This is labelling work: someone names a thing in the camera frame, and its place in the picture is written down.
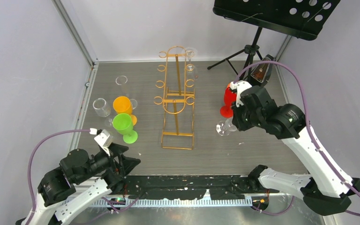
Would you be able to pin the clear wine glass back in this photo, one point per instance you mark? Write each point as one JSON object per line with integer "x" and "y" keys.
{"x": 191, "y": 68}

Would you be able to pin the black music stand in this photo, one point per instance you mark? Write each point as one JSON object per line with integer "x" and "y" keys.
{"x": 302, "y": 19}

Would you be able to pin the gold wire glass rack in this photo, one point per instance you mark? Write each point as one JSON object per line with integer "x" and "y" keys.
{"x": 177, "y": 101}

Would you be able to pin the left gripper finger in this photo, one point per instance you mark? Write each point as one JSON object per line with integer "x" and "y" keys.
{"x": 127, "y": 164}
{"x": 116, "y": 150}

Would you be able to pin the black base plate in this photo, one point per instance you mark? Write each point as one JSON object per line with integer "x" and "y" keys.
{"x": 190, "y": 187}

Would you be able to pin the red wine glass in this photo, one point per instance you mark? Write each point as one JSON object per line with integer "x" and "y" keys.
{"x": 229, "y": 98}

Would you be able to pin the clear wine glass front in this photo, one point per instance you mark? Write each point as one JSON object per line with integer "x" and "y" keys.
{"x": 123, "y": 82}

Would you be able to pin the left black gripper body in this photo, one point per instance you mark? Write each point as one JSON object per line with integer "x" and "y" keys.
{"x": 114, "y": 165}

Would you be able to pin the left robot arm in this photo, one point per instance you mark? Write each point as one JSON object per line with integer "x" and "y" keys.
{"x": 77, "y": 167}

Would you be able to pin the clear wine glass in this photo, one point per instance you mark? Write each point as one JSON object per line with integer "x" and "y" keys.
{"x": 103, "y": 110}
{"x": 123, "y": 82}
{"x": 225, "y": 127}
{"x": 191, "y": 68}

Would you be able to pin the black metronome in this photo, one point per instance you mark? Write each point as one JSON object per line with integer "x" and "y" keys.
{"x": 261, "y": 74}

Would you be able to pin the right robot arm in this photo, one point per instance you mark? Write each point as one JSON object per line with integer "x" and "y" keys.
{"x": 326, "y": 190}

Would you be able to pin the yellow wine glass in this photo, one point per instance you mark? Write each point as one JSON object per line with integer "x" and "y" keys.
{"x": 122, "y": 104}

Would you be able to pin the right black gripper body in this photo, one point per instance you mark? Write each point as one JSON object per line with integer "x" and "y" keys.
{"x": 244, "y": 119}

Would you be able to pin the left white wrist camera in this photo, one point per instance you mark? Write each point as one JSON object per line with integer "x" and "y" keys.
{"x": 103, "y": 138}

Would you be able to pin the green wine glass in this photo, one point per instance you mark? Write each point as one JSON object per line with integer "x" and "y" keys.
{"x": 123, "y": 124}

